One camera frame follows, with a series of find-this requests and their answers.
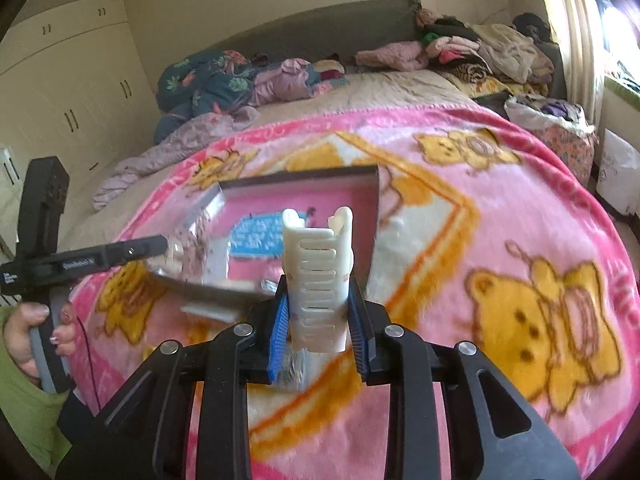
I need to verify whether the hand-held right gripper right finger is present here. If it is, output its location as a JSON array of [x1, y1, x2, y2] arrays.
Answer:
[[347, 277, 583, 480]]

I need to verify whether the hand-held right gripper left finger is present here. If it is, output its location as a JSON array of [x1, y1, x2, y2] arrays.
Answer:
[[97, 277, 291, 480]]

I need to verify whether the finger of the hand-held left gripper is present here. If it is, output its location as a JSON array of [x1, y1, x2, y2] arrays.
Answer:
[[107, 234, 167, 268]]

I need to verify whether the large cream claw hair clip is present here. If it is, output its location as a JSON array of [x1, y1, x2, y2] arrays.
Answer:
[[281, 206, 357, 356]]

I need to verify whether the shallow cardboard box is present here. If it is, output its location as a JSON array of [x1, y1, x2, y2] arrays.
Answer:
[[147, 164, 383, 306]]

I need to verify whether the person's left forearm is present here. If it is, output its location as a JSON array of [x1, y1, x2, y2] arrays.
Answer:
[[0, 305, 71, 468]]

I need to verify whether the person's left hand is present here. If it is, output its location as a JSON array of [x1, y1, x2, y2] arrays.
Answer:
[[2, 302, 78, 378]]

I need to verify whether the clear box of hairpins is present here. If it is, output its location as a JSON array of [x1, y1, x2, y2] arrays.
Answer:
[[274, 349, 308, 392]]

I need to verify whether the lavender crumpled sheet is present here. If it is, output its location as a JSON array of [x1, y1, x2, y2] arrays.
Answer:
[[92, 110, 261, 211]]

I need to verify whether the white wardrobe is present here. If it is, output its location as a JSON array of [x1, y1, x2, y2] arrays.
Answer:
[[0, 0, 156, 221]]

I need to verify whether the dark floral quilt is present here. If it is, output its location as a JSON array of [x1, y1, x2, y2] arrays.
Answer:
[[152, 50, 261, 146]]

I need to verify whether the pink printed bear blanket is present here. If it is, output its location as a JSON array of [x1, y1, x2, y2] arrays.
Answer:
[[67, 102, 640, 480]]

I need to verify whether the pink purple crumpled garment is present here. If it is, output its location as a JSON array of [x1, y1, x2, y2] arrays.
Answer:
[[252, 57, 323, 106]]

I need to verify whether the bed with beige sheet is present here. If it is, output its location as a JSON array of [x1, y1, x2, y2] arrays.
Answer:
[[65, 67, 481, 241]]

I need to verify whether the pink floral bundle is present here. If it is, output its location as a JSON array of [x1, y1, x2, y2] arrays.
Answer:
[[537, 125, 598, 186]]

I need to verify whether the grey bed headboard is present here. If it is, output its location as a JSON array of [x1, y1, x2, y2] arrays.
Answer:
[[215, 0, 426, 63]]

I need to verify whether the pink folded garment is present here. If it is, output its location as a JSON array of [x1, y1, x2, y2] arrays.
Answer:
[[355, 40, 431, 73]]

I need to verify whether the white bag of clothes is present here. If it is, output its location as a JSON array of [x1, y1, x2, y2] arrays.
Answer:
[[505, 95, 586, 133]]

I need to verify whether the pile of mixed clothes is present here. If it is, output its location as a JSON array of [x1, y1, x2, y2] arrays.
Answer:
[[412, 7, 556, 96]]

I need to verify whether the green windowsill cover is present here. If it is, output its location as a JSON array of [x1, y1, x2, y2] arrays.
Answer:
[[605, 77, 640, 108]]

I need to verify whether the cream curtain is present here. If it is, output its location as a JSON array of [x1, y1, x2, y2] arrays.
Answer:
[[532, 0, 608, 126]]

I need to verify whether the bright window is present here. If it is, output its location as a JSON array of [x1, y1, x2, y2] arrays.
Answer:
[[590, 0, 640, 91]]

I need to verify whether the thin dark cable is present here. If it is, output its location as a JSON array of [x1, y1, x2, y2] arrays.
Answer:
[[74, 310, 103, 413]]

